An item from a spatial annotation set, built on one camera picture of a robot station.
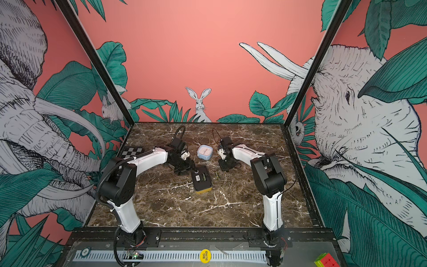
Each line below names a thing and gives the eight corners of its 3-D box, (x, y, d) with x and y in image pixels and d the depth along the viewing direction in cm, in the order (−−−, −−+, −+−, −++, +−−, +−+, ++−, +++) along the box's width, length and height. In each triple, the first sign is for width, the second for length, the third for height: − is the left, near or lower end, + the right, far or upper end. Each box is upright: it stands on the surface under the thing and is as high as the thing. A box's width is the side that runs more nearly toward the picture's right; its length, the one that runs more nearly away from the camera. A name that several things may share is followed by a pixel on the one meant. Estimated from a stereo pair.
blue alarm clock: (196, 159, 103) (196, 157, 100) (198, 147, 109) (197, 144, 107) (212, 159, 103) (212, 157, 100) (212, 147, 109) (212, 144, 107)
